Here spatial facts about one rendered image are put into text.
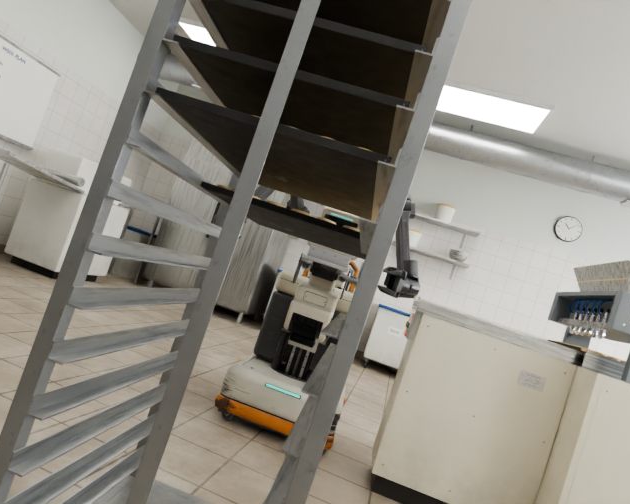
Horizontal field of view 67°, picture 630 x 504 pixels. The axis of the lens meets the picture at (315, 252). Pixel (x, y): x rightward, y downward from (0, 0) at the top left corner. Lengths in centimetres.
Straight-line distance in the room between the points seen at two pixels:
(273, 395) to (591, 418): 139
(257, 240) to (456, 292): 259
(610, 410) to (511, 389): 37
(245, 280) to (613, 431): 425
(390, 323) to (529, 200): 241
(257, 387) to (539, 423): 130
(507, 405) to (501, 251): 424
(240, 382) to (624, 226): 542
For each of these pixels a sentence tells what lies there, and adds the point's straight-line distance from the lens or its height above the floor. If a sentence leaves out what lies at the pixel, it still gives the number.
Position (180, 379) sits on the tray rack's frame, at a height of 63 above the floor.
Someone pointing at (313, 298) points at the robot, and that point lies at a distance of 246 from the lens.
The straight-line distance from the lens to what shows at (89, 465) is 118.
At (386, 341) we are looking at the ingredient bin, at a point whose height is 38.
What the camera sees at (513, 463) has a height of 35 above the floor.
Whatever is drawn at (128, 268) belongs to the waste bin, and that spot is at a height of 13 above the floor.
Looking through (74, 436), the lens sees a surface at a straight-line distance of 107.
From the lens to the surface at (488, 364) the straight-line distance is 230.
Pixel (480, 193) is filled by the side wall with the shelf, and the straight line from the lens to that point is 651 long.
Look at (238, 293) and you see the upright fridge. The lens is 568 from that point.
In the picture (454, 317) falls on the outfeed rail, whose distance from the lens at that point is 226.
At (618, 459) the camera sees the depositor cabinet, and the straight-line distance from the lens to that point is 232.
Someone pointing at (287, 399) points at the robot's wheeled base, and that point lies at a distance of 247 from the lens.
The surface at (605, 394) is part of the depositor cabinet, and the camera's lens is 225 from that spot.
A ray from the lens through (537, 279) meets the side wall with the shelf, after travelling 649.
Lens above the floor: 85
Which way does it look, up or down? 3 degrees up
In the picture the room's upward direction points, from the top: 19 degrees clockwise
